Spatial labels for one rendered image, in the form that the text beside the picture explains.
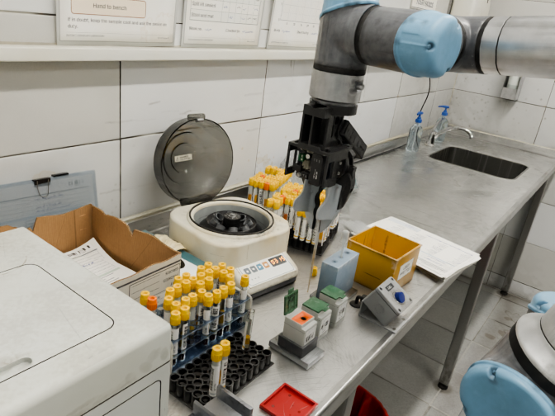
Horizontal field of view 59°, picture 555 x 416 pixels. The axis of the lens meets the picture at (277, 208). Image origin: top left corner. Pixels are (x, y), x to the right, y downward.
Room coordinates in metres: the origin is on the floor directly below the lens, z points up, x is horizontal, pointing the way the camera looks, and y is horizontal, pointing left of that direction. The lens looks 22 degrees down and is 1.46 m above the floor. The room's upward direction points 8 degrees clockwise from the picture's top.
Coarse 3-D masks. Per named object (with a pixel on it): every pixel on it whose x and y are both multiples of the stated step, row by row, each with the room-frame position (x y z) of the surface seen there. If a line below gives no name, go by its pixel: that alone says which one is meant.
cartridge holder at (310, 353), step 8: (280, 336) 0.73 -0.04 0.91; (272, 344) 0.74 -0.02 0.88; (280, 344) 0.73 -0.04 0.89; (288, 344) 0.72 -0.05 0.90; (296, 344) 0.71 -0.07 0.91; (312, 344) 0.73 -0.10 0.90; (280, 352) 0.73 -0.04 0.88; (288, 352) 0.72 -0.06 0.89; (296, 352) 0.71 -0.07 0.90; (304, 352) 0.71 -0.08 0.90; (312, 352) 0.72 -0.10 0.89; (320, 352) 0.73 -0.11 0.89; (296, 360) 0.70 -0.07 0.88; (304, 360) 0.70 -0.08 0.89; (312, 360) 0.70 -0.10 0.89
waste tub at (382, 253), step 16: (352, 240) 1.04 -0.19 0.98; (368, 240) 1.13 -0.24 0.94; (384, 240) 1.13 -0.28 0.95; (400, 240) 1.10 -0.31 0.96; (368, 256) 1.01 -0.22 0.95; (384, 256) 0.99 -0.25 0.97; (400, 256) 1.10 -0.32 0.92; (416, 256) 1.06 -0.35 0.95; (368, 272) 1.01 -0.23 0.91; (384, 272) 0.98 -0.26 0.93; (400, 272) 1.00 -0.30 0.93; (368, 288) 1.00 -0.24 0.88
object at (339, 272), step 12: (336, 252) 0.97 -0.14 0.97; (348, 252) 0.98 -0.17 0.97; (324, 264) 0.91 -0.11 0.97; (336, 264) 0.91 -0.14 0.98; (348, 264) 0.94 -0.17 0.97; (324, 276) 0.91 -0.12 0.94; (336, 276) 0.90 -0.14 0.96; (348, 276) 0.95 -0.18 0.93; (324, 288) 0.91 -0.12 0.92; (348, 288) 0.96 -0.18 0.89
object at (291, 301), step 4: (292, 288) 0.76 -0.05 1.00; (288, 292) 0.75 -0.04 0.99; (292, 292) 0.76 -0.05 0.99; (296, 292) 0.77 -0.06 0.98; (284, 296) 0.74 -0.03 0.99; (288, 296) 0.75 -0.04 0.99; (292, 296) 0.76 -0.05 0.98; (296, 296) 0.77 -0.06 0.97; (284, 300) 0.74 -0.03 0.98; (288, 300) 0.75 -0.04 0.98; (292, 300) 0.76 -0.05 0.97; (296, 300) 0.77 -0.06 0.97; (284, 304) 0.74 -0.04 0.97; (288, 304) 0.75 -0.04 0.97; (292, 304) 0.76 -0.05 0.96; (296, 304) 0.77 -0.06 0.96; (284, 308) 0.74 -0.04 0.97; (288, 308) 0.75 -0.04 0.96; (292, 308) 0.76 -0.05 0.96; (284, 312) 0.74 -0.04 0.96; (288, 312) 0.74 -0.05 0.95
